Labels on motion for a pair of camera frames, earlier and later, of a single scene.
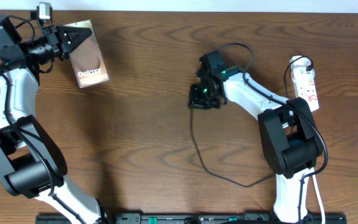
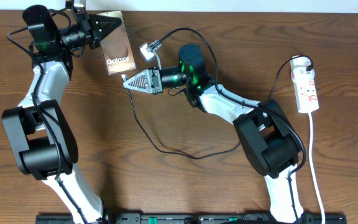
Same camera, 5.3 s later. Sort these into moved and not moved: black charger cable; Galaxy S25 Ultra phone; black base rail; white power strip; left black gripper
Moved: left black gripper; black charger cable; Galaxy S25 Ultra phone
Not moved: white power strip; black base rail
